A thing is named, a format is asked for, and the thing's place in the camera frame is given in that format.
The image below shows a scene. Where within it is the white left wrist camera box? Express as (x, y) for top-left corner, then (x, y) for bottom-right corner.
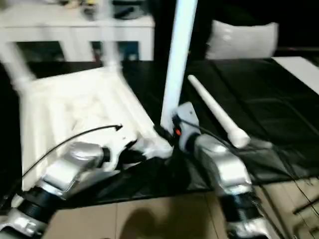
(102, 136), (146, 173)

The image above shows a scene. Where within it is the grey black bag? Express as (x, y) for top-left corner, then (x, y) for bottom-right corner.
(85, 0), (150, 20)

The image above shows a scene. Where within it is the black work mat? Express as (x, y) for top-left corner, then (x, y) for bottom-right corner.
(0, 57), (319, 210)

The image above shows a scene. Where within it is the white plastic table top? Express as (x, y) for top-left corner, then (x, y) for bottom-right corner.
(17, 64), (173, 196)

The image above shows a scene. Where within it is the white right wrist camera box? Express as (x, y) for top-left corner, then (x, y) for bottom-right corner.
(171, 102), (201, 151)

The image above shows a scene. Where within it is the white plastic table leg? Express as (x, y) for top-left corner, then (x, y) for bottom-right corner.
(160, 0), (199, 133)
(0, 42), (36, 94)
(97, 0), (123, 71)
(186, 74), (251, 149)

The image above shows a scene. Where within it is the grey pillow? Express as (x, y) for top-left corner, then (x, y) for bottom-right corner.
(205, 19), (280, 61)

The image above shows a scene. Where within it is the white flat board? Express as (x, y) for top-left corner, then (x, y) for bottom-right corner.
(271, 56), (319, 96)

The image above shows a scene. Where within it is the white cabinet with glass doors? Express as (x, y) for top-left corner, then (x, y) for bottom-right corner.
(0, 2), (156, 63)

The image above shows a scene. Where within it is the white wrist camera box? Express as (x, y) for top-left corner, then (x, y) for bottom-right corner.
(171, 102), (201, 151)
(102, 136), (146, 173)

